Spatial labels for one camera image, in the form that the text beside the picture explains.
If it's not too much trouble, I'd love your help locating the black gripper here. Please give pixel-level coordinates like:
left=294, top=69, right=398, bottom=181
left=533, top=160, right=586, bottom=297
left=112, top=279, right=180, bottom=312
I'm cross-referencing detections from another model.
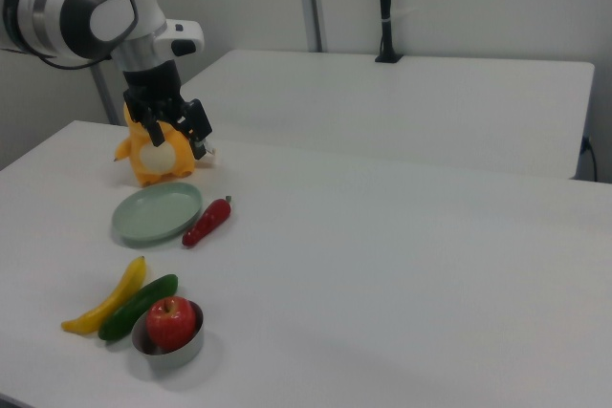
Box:
left=122, top=59, right=215, bottom=161

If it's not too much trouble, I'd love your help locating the red apple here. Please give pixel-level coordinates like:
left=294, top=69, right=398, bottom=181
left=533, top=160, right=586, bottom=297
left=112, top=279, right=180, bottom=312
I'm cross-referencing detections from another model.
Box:
left=145, top=296, right=198, bottom=352

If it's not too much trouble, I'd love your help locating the yellow duck plush toy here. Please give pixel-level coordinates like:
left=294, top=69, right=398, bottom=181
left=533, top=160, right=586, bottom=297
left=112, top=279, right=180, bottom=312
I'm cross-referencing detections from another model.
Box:
left=113, top=100, right=198, bottom=188

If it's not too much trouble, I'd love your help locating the pale green plate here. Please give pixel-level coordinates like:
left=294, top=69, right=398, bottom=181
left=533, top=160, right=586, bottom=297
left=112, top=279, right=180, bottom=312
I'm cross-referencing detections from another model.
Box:
left=111, top=183, right=204, bottom=244

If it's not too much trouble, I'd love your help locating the red chili pepper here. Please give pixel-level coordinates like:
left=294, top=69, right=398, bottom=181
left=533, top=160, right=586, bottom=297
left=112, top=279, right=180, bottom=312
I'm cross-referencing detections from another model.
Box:
left=181, top=195, right=234, bottom=249

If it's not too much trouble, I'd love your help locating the green cucumber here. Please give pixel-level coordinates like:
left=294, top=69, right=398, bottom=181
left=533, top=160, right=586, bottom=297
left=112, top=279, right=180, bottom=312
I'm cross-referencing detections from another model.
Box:
left=98, top=273, right=179, bottom=342

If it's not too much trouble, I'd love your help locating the yellow banana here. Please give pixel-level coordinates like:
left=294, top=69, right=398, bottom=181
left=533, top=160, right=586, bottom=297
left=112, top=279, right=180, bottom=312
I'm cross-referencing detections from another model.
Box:
left=60, top=255, right=148, bottom=335

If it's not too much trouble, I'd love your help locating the white side table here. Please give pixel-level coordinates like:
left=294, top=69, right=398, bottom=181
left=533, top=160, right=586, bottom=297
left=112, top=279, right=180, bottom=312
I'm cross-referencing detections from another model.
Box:
left=179, top=48, right=597, bottom=182

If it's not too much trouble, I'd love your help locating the round metal bowl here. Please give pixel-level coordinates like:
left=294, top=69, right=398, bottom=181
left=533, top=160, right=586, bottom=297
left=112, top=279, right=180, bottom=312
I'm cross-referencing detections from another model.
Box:
left=131, top=299, right=206, bottom=371

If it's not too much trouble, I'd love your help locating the black pole with base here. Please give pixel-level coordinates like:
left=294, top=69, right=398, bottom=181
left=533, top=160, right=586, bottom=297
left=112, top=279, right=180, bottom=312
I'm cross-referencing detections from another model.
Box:
left=374, top=0, right=406, bottom=64

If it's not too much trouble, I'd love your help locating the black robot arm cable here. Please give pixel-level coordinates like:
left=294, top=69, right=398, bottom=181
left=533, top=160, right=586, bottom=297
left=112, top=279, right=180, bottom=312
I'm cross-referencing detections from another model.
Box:
left=0, top=42, right=114, bottom=71

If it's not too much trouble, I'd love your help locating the black power cable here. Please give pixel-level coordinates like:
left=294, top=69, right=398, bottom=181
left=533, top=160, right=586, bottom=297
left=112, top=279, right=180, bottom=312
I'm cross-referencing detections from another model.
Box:
left=579, top=135, right=600, bottom=183

